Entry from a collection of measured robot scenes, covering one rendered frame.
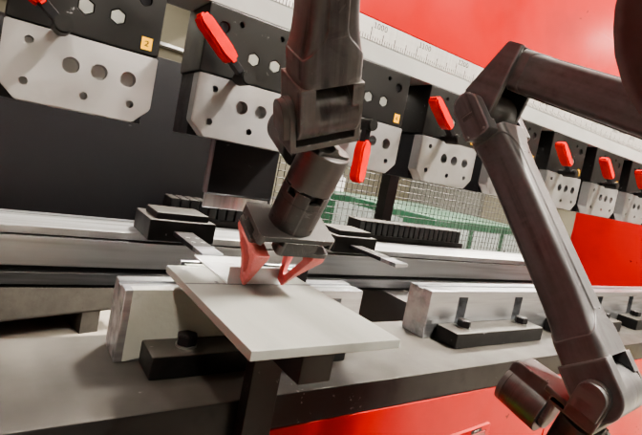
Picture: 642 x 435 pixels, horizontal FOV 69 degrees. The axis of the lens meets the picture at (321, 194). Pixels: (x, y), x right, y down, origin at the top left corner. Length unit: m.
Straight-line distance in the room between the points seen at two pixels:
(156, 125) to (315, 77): 0.76
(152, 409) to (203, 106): 0.35
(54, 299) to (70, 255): 1.97
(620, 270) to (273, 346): 2.30
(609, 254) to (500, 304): 1.56
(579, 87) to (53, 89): 0.60
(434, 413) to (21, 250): 0.72
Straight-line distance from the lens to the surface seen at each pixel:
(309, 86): 0.44
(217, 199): 0.67
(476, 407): 0.96
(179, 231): 0.86
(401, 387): 0.78
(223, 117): 0.62
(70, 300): 2.88
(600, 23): 1.30
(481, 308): 1.08
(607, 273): 2.65
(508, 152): 0.67
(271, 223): 0.54
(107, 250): 0.90
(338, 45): 0.43
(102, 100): 0.58
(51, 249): 0.89
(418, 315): 0.97
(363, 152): 0.69
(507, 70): 0.68
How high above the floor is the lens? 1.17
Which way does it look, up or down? 3 degrees down
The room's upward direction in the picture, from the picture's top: 11 degrees clockwise
